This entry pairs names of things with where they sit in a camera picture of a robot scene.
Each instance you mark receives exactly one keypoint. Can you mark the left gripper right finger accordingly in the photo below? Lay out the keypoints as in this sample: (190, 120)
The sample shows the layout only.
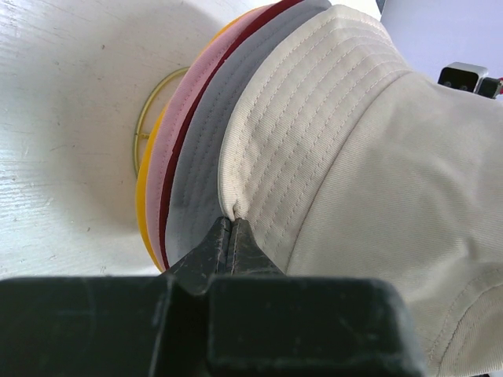
(245, 256)

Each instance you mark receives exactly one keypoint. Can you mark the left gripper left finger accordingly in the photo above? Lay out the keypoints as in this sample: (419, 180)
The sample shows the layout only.
(194, 271)

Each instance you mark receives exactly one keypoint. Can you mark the grey bucket hat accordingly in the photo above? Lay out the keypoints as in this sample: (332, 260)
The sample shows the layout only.
(194, 204)

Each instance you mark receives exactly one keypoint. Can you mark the pink bucket hat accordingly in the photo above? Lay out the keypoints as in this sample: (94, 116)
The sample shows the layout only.
(187, 93)

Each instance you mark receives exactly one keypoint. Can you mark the yellow bucket hat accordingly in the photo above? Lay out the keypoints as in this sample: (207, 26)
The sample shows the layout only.
(142, 165)

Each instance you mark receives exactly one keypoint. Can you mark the beige bucket hat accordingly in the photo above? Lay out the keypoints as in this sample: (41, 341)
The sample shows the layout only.
(347, 162)

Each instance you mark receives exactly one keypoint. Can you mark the dark red bucket hat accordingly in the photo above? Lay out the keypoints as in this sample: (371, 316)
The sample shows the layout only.
(180, 194)

